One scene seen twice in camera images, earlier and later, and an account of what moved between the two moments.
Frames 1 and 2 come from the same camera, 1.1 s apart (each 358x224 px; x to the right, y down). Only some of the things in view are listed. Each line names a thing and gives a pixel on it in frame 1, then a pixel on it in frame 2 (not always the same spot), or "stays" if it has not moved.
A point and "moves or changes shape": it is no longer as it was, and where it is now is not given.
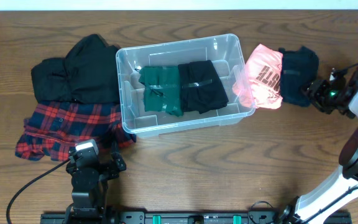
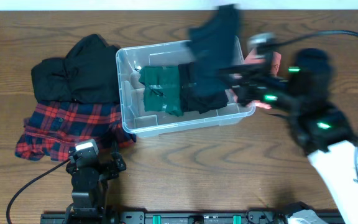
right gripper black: [313, 90] → [255, 78]
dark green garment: [162, 89] stays
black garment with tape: [201, 89] stays
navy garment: [298, 67] moves or changes shape
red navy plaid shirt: [54, 127] stays
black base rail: [202, 217] stays
